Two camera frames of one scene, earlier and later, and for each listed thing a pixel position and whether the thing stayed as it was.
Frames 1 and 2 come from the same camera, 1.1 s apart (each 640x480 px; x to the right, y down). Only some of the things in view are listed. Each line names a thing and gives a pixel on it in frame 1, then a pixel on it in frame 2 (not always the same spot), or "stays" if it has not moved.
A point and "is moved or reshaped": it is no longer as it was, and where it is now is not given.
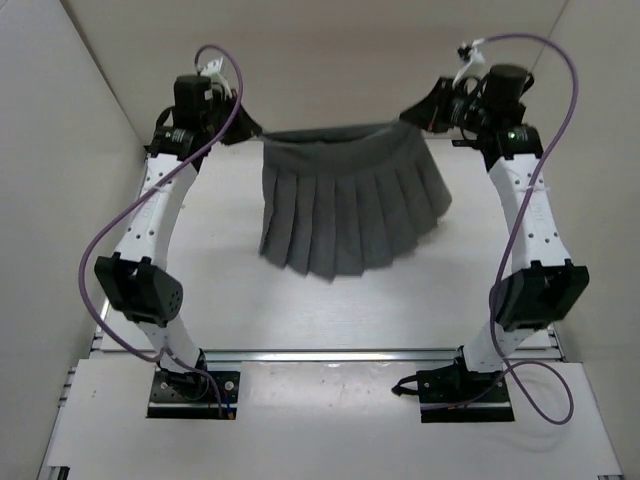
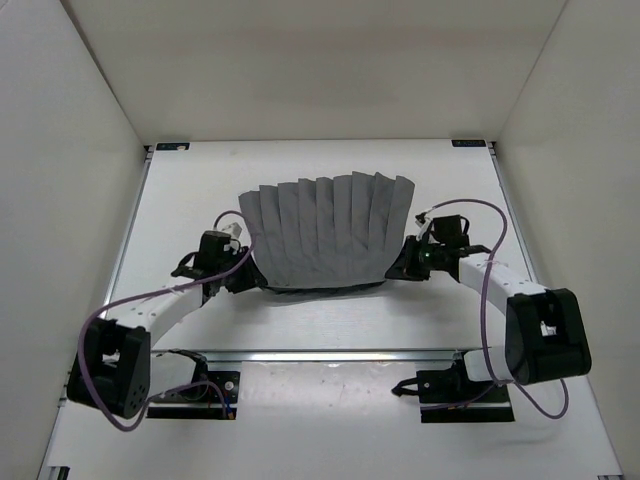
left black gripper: [245, 127] to [252, 277]
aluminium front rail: [289, 356] stays
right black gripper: [430, 114] to [404, 267]
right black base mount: [454, 393] stays
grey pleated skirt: [344, 202] is moved or reshaped
